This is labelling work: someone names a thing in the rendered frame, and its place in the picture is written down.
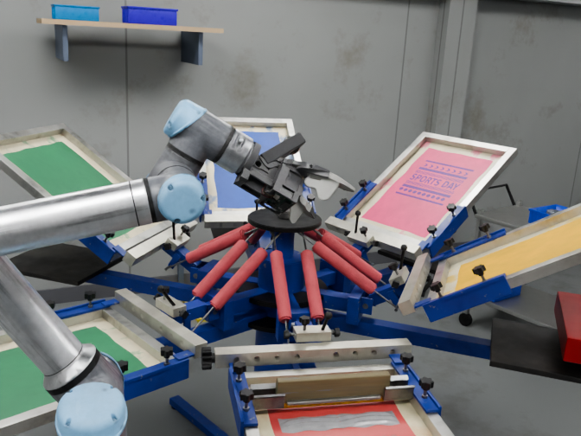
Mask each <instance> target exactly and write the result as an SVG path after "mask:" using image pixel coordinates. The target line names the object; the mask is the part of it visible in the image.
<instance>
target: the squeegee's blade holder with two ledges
mask: <svg viewBox="0 0 581 436"><path fill-rule="evenodd" d="M380 399H381V396H380V394H371V395H358V396H345V397H333V398H320V399H307V400H294V401H287V406H295V405H308V404H320V403H333V402H345V401H369V400H380Z"/></svg>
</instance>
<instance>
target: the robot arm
mask: <svg viewBox="0 0 581 436"><path fill-rule="evenodd" d="M163 132H164V133H165V134H166V135H168V137H169V138H170V139H169V142H168V143H167V145H166V147H165V148H164V150H163V152H162V154H161V156H160V157H159V158H158V160H157V161H156V164H155V165H154V167H153V169H152V170H151V172H150V174H148V176H147V177H146V178H141V179H137V180H132V181H128V182H123V183H114V184H110V185H106V186H101V187H97V188H92V189H84V190H80V191H75V192H71V193H66V194H62V195H57V196H50V197H45V198H41V199H36V200H32V201H27V202H19V203H14V204H10V205H5V206H1V207H0V327H1V328H2V329H3V330H4V331H5V332H6V334H7V335H8V336H9V337H10V338H11V339H12V340H13V341H14V342H15V343H16V345H17V346H18V347H19V348H20V349H21V350H22V351H23V352H24V353H25V355H26V356H27V357H28V358H29V359H30V360H31V361H32V362H33V363H34V365H35V366H36V367H37V368H38V369H39V370H40V371H41V372H42V373H43V374H44V379H43V387H44V388H45V389H46V390H47V391H48V393H49V394H50V395H51V396H52V397H53V398H54V399H55V400H56V401H57V402H58V403H59V404H58V406H57V410H56V415H55V428H56V432H57V436H127V434H126V421H127V406H126V404H125V394H124V390H125V380H124V376H123V373H122V371H121V368H120V367H119V365H118V363H117V362H116V361H115V360H114V359H113V358H112V357H111V356H109V355H108V354H106V353H104V352H99V351H98V350H97V348H96V347H95V346H94V345H93V344H91V343H81V342H80V341H79V340H78V339H77V337H76V336H75V335H74V334H73V333H72V331H70V329H68V327H67V326H66V325H65V324H64V323H63V322H62V321H61V319H60V318H59V317H58V316H57V315H56V313H55V312H54V311H53V310H52V309H51V307H50V306H49V305H48V304H47V303H46V301H45V300H44V299H43V298H42V297H41V295H40V294H39V293H38V292H37V291H36V290H35V288H34V287H33V286H32V285H31V284H30V283H29V282H28V281H27V280H26V279H25V277H24V276H23V275H22V274H21V273H20V271H19V270H18V269H17V268H16V267H15V265H14V264H13V263H12V262H11V261H10V259H9V258H8V257H7V256H6V255H8V254H13V253H20V252H24V251H28V250H32V249H36V248H40V247H47V246H52V245H56V244H60V243H64V242H69V241H72V240H80V239H84V238H88V237H92V236H96V235H101V234H108V233H112V232H116V231H120V230H125V229H128V228H136V227H140V226H144V225H148V224H152V223H155V222H160V221H167V220H169V221H172V222H174V223H178V224H186V223H190V222H192V221H194V220H196V219H197V218H198V217H199V216H200V215H201V213H202V212H203V210H204V208H205V204H206V196H205V194H204V188H203V186H202V184H201V182H200V181H199V180H198V179H197V178H196V177H197V175H198V174H199V172H200V170H201V168H202V166H203V165H204V163H205V161H206V160H207V159H208V160H210V161H211V162H213V163H215V164H217V165H219V166H220V167H221V168H223V169H224V170H227V171H228V172H230V173H232V174H233V173H235V175H237V176H236V178H235V181H234V183H233V184H235V185H236V186H238V187H240V188H242V189H243V190H245V191H246V192H248V193H250V194H251V195H253V196H256V197H257V198H258V200H257V204H259V205H261V206H262V207H264V208H266V209H268V210H270V211H271V212H272V213H274V214H276V215H278V216H280V214H281V213H284V212H285V211H286V210H288V209H290V216H289V219H290V222H291V223H295V222H296V221H297V219H298V218H299V217H300V215H301V214H302V213H304V214H305V215H307V216H308V217H310V218H312V219H315V217H316V216H315V212H314V209H313V207H312V206H311V205H309V203H308V200H306V199H305V198H304V197H303V189H304V188H303V183H304V185H305V186H306V187H308V188H311V189H314V190H315V191H316V195H317V198H318V199H319V200H321V201H327V200H328V199H329V198H330V197H331V196H332V195H333V194H334V193H335V191H336V190H337V189H338V188H340V189H343V190H346V191H351V192H354V190H355V188H354V187H353V186H352V185H350V184H349V183H347V182H346V181H344V180H343V179H342V178H340V177H339V176H338V175H336V174H334V173H332V172H330V171H329V170H326V169H324V168H323V167H321V166H318V165H316V164H314V163H309V162H303V161H297V160H293V159H287V158H286V157H288V156H289V155H294V154H296V153H298V152H299V150H300V148H301V146H302V145H303V144H305V142H306V141H305V139H304V137H303V136H302V134H301V133H300V132H298V133H297V134H295V135H293V136H289V137H287V138H285V139H284V141H283V142H281V143H279V144H277V145H275V146H273V147H272V148H270V149H269V150H267V151H265V152H263V153H262V154H260V155H259V153H260V150H261V144H258V143H257V142H253V139H252V138H250V137H248V136H247V135H246V134H245V133H243V132H241V131H239V130H237V129H235V128H234V127H232V126H231V125H229V124H228V123H226V122H225V121H223V120H222V119H220V118H218V117H216V116H215V115H213V114H212V113H211V112H209V111H208V110H207V109H206V108H203V107H201V106H198V105H197V104H196V103H194V102H192V101H190V100H188V99H183V100H181V101H180V102H179V103H178V105H177V106H176V108H175V110H174V111H173V112H172V114H171V115H170V117H169V120H168V121H167V123H166V125H165V126H164V128H163ZM265 203H266V205H269V206H271V207H272V208H274V209H276V211H274V210H273V209H271V208H269V207H267V206H265V205H264V204H265Z"/></svg>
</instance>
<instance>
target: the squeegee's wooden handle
mask: <svg viewBox="0 0 581 436"><path fill-rule="evenodd" d="M390 380H391V376H390V374H389V373H388V371H380V372H366V373H351V374H337V375H309V376H294V377H279V378H277V380H276V394H285V397H284V403H287V401H294V400H307V399H320V398H333V397H345V396H358V395H371V394H380V396H381V397H383V395H384V388H385V387H390Z"/></svg>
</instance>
